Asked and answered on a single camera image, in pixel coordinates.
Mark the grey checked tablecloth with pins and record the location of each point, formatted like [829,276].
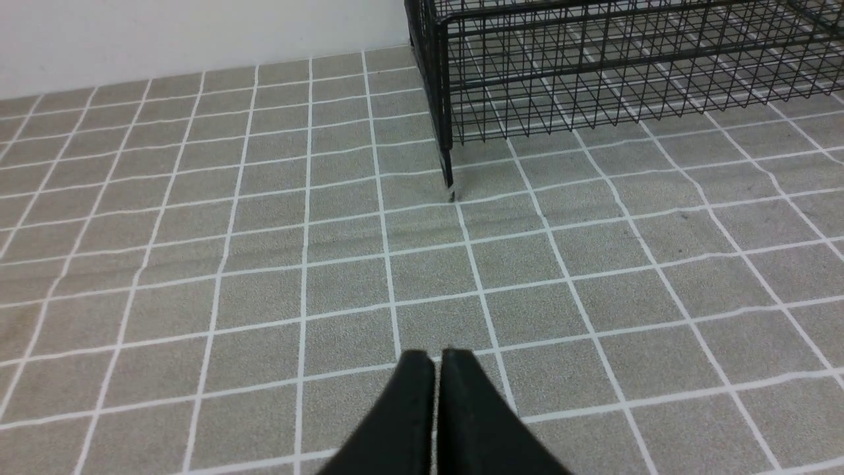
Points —
[217,273]

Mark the black wire mesh shelf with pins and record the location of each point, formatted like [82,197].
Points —
[499,69]

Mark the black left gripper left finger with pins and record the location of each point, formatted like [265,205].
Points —
[395,435]

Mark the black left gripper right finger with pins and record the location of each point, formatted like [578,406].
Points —
[477,431]

